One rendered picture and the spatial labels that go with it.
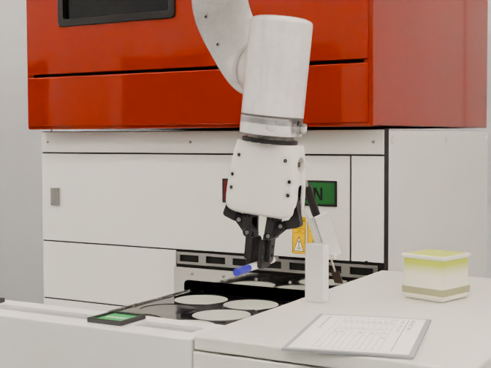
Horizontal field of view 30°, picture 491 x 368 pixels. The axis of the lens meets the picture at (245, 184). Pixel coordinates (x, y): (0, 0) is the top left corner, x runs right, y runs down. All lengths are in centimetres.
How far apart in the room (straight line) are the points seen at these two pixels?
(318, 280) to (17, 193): 299
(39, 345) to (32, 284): 292
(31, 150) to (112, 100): 227
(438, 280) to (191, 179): 67
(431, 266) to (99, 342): 49
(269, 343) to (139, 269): 89
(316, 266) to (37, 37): 95
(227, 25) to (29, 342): 51
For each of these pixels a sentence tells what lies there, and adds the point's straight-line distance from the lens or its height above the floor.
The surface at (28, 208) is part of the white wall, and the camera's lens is 418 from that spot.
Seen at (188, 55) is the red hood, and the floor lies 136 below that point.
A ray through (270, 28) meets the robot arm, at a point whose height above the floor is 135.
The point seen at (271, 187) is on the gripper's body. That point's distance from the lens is 120.
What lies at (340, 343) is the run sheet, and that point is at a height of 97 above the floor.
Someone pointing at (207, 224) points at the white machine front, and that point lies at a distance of 184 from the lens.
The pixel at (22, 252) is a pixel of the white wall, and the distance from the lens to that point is 423.
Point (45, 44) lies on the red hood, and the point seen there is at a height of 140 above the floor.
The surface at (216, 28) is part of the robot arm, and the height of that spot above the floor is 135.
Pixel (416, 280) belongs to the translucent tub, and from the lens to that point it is 138.
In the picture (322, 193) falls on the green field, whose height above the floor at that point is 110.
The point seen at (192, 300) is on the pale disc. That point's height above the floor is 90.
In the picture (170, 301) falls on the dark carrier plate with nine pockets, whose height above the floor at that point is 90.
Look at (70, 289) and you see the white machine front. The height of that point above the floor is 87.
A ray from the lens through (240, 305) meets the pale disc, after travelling 168.
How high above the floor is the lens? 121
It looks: 3 degrees down
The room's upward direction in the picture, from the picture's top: straight up
